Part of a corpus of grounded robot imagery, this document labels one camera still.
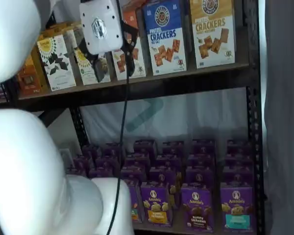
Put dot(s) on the pale grey curtain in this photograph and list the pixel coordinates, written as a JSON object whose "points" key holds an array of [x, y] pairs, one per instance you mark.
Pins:
{"points": [[284, 122]]}

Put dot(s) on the cheddar pretzel crackers box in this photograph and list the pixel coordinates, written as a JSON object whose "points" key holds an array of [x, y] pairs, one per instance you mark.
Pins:
{"points": [[117, 63]]}

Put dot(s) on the Annie's box teal patch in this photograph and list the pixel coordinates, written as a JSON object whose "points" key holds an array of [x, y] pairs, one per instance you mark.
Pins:
{"points": [[237, 208]]}

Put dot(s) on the purple Annie's box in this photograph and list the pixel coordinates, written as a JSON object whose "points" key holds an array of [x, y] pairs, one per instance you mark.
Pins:
{"points": [[203, 147], [133, 175], [172, 147], [161, 173], [100, 172], [167, 160], [76, 171], [143, 148], [199, 176], [237, 176], [137, 162], [112, 149], [105, 162], [237, 147], [237, 160], [201, 160], [82, 162], [90, 151]]}

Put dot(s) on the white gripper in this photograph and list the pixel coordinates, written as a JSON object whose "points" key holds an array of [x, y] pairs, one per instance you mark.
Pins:
{"points": [[100, 24]]}

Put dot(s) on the orange cracker box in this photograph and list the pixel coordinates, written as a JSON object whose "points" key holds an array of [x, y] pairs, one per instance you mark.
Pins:
{"points": [[29, 78], [31, 55]]}

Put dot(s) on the honey mustard pretzel crackers box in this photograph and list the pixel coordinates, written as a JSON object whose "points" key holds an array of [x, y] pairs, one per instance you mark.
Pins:
{"points": [[213, 36]]}

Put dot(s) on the Annie's box brown patch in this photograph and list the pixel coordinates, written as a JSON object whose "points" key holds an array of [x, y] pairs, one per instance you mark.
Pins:
{"points": [[197, 208]]}

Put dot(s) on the Simple Mills almond bars box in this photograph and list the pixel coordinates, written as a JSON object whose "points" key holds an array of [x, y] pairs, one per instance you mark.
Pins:
{"points": [[84, 73], [76, 34]]}

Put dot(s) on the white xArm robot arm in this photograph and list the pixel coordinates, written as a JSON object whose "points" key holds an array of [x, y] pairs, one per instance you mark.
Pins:
{"points": [[27, 171]]}

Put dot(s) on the black metal shelf rack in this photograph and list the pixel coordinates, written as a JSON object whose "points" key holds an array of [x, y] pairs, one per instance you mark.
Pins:
{"points": [[254, 122]]}

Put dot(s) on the blue pretzel crackers box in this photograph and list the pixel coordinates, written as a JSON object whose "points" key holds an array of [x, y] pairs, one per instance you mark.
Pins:
{"points": [[165, 36]]}

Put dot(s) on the Annie's box orange patch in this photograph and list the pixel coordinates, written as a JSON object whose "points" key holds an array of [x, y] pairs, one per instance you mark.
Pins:
{"points": [[156, 203]]}

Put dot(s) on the translucent sheet with teal logo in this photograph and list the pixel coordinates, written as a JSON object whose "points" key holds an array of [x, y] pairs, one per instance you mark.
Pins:
{"points": [[198, 117]]}

